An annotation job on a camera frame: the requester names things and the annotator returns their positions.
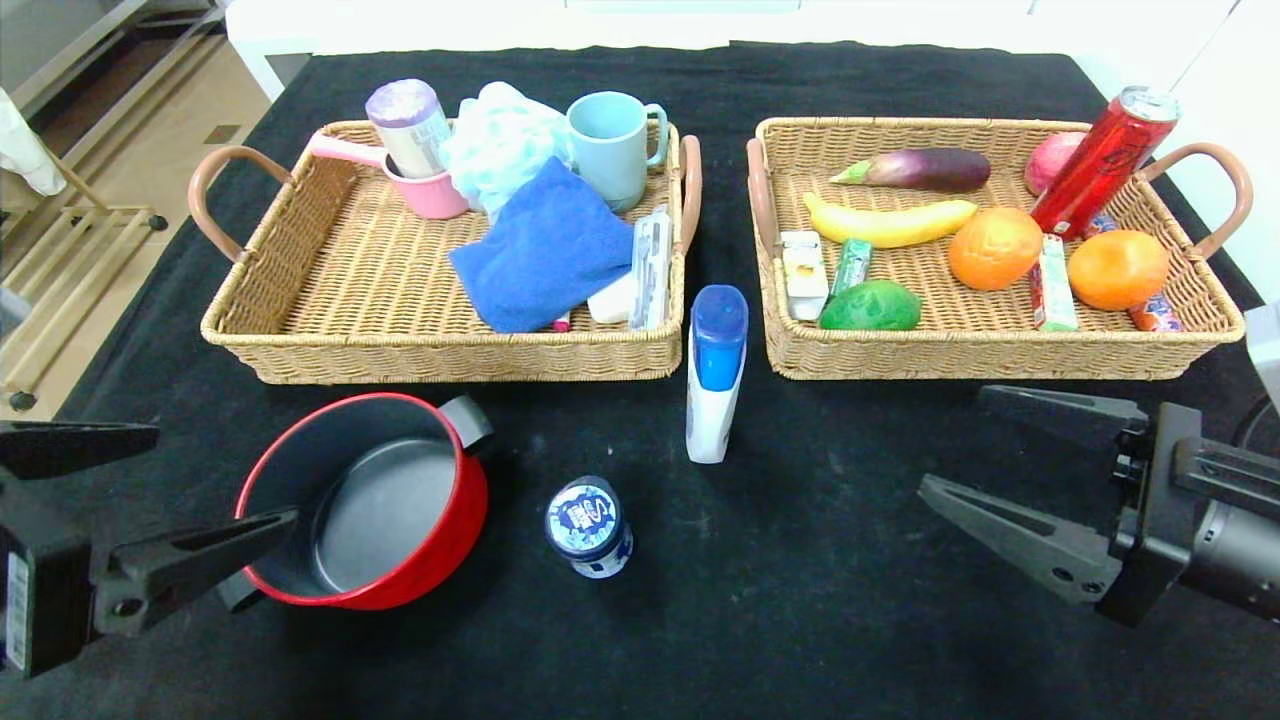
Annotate pink cup with handle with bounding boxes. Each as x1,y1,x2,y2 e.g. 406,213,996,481
308,133,471,222

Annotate small jar blue lid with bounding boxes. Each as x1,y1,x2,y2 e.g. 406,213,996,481
545,476,634,581

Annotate white table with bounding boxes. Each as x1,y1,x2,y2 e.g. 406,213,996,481
226,0,1241,101

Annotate yellow banana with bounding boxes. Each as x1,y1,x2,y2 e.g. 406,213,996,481
803,192,979,250

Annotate white hanging cloth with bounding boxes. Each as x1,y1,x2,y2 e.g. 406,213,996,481
0,86,69,198

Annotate purple eggplant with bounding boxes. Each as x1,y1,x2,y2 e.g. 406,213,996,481
830,148,992,194

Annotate pink red apple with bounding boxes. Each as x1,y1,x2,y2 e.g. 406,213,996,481
1022,132,1089,199

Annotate red soda can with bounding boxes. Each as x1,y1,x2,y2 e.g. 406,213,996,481
1025,87,1181,242

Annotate light blue bath pouf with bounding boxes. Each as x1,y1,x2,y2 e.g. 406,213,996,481
440,82,573,222

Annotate black tablecloth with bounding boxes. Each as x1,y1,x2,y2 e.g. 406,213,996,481
0,42,1280,720

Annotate smooth orange fruit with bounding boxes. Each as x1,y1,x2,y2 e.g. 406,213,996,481
1066,230,1170,312

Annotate grey metal shelf frame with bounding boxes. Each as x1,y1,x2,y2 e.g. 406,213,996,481
0,0,229,131

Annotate small orange blue can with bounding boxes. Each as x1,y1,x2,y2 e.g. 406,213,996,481
1128,294,1184,334

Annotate white yellow snack box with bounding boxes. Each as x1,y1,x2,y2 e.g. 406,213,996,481
778,231,830,323

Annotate textured orange fruit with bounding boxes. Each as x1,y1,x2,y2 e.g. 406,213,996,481
947,206,1044,292

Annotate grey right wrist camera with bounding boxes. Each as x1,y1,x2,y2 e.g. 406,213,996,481
1245,300,1280,411

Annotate blue towel cloth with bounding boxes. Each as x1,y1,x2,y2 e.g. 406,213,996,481
449,157,637,335

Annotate white soap bar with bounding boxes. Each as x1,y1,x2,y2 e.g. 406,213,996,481
586,271,639,326

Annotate white bottle blue cap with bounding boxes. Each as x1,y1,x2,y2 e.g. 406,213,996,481
685,285,749,466

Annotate teal ceramic mug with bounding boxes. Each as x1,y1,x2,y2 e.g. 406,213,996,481
566,92,669,214

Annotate green red candy box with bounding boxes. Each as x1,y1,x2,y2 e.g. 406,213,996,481
1027,233,1079,334

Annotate red pot black handles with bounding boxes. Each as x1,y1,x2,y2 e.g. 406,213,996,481
215,393,496,613

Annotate green avocado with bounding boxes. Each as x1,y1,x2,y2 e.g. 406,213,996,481
818,280,922,332

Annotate clear plastic toothbrush pack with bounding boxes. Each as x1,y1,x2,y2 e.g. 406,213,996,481
628,206,673,332

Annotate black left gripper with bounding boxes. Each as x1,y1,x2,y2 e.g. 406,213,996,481
0,419,300,679

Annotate green gum box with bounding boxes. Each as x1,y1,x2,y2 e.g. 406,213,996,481
830,238,873,299

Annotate wicker basket brown handles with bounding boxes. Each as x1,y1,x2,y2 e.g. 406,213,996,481
188,118,703,387
745,117,1253,383

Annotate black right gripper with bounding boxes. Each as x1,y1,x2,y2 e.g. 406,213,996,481
917,383,1280,628

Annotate wooden rolling rack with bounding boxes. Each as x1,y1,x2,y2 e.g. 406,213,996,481
0,150,171,413

